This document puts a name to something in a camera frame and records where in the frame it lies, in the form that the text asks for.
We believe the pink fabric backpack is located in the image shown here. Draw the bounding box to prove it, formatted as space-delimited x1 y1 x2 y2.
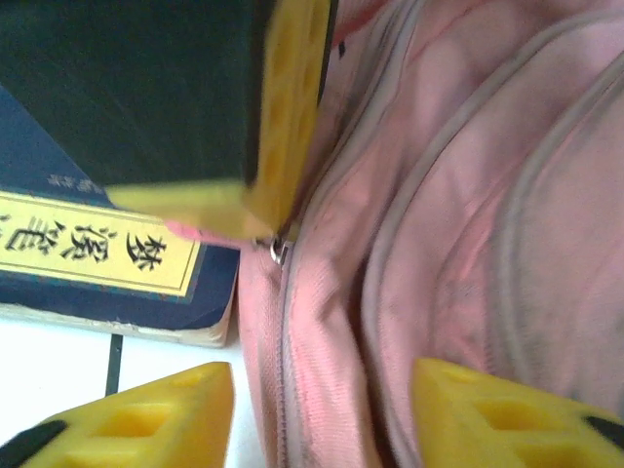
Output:
236 0 624 468

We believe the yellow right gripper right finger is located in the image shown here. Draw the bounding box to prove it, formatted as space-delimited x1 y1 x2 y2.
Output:
412 357 624 468

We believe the blue book with yellow label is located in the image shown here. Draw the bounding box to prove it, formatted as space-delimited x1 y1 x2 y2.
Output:
0 85 241 350

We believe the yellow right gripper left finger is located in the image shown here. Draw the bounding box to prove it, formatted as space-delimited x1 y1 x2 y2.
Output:
0 361 236 468

